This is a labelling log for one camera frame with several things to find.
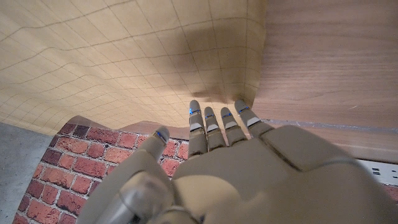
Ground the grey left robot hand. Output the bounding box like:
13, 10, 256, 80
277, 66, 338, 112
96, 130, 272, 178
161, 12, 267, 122
76, 99, 398, 224

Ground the brown gridded floral wrapping paper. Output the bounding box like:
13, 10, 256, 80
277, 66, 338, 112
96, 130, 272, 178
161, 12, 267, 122
0, 0, 267, 136

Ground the white power strip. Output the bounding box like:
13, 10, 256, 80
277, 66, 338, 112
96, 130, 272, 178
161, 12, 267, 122
357, 158, 398, 187

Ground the red brick printed backdrop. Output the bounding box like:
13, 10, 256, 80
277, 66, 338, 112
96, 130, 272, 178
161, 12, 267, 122
12, 123, 190, 224

